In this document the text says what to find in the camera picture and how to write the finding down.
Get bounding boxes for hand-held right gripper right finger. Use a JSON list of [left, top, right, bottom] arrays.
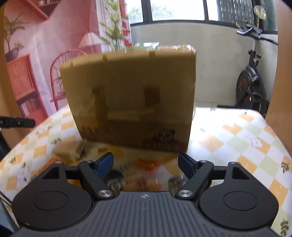
[[175, 152, 260, 200]]

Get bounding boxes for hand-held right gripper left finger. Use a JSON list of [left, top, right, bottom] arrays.
[[30, 152, 116, 200]]

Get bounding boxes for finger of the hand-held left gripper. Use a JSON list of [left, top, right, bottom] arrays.
[[0, 116, 36, 129]]

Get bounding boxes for clear and orange snack packet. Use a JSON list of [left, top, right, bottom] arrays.
[[104, 157, 190, 192]]

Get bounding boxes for brown cardboard box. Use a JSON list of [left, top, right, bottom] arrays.
[[59, 44, 197, 154]]

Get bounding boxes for checkered floral tablecloth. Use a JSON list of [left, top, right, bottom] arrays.
[[0, 104, 292, 237]]

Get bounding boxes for printed room backdrop cloth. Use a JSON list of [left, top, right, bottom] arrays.
[[3, 0, 133, 123]]

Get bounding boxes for black exercise bike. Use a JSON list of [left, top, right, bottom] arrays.
[[217, 20, 279, 114]]

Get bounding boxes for black framed window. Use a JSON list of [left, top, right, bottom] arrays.
[[126, 0, 279, 34]]

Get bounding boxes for white globe lamp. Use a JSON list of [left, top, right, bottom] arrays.
[[253, 5, 267, 21]]

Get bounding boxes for wooden door frame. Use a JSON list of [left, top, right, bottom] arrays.
[[265, 0, 292, 160]]

